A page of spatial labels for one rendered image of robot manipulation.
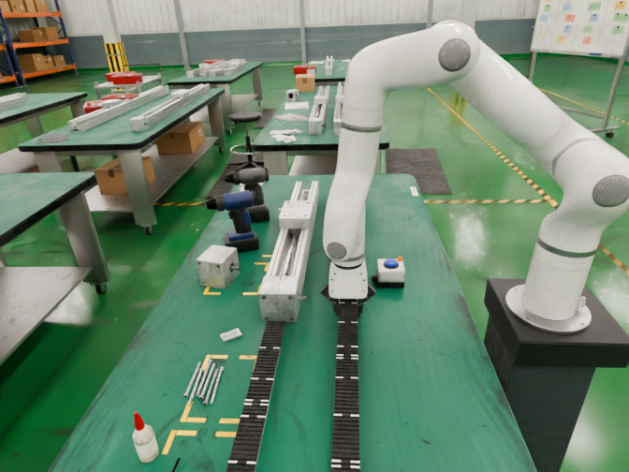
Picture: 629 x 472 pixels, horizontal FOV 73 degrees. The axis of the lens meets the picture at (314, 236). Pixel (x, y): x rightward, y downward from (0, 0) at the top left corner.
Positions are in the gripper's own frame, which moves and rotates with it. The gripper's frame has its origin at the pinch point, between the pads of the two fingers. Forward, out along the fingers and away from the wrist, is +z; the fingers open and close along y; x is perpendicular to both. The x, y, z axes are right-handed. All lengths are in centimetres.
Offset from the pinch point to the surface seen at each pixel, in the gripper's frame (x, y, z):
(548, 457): -15, 55, 38
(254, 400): -32.6, -19.6, -0.4
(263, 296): -1.4, -22.9, -4.7
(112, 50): 988, -573, -14
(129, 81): 430, -266, -9
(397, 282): 14.8, 14.8, 1.0
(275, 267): 12.5, -21.7, -5.4
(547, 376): -15, 48, 8
